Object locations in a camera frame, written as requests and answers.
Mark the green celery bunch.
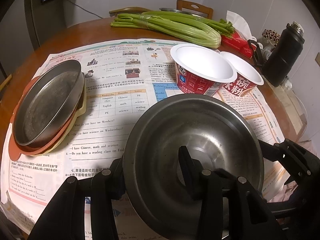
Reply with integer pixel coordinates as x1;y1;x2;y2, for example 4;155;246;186
111;11;235;49

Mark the stainless steel bowl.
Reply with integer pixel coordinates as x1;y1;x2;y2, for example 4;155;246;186
123;94;264;239

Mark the metal dish behind celery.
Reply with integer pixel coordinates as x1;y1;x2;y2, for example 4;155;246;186
160;8;199;16

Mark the printed newspaper sheet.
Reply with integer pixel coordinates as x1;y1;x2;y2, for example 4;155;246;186
1;39;284;239

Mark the wooden chair with cutout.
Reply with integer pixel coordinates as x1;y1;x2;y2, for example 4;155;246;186
176;0;214;19

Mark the round metal pan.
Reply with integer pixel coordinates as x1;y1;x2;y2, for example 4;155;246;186
14;60;85;145

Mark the grey refrigerator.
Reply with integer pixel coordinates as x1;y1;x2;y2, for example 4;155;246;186
1;0;66;77

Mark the black thermos bottle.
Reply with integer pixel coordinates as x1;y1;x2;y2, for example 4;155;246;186
262;21;305;87

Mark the white-lidded red noodle cup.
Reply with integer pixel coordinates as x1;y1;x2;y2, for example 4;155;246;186
170;43;238;96

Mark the black power cable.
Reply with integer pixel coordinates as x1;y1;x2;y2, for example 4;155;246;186
62;0;104;20

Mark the curved wooden chair far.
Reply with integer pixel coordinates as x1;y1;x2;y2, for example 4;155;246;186
109;7;151;17

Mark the red tissue box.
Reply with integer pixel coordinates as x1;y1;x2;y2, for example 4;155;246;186
221;30;257;59

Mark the orange plastic plate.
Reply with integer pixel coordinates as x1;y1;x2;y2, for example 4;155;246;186
8;76;83;161

